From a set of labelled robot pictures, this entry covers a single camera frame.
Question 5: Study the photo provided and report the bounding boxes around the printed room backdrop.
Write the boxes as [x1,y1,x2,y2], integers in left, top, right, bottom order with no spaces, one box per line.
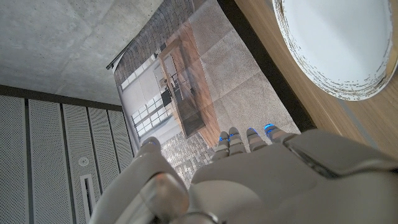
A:
[107,0,301,187]

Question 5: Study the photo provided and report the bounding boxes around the white paper plate gold rim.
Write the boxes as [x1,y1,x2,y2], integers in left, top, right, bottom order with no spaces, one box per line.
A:
[272,0,398,101]

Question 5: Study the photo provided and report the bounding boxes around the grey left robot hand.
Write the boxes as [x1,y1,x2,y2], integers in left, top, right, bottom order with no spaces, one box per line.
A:
[88,123,398,224]

